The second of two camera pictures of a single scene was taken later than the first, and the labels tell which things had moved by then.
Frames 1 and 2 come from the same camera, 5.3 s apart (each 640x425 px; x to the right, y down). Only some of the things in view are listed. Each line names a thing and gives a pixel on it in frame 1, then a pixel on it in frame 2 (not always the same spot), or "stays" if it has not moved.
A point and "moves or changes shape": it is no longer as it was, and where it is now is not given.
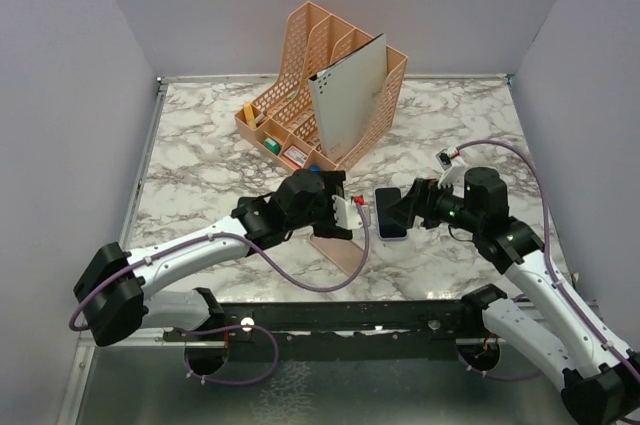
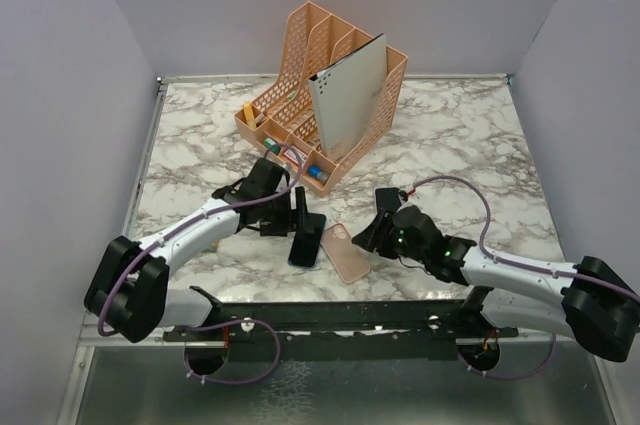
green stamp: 272,145 stays
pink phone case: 344,254 moves or changes shape
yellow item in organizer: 250,115 stays
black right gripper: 418,200 to 371,238
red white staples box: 296,156 stays
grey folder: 348,92 stays
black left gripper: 334,185 to 281,227
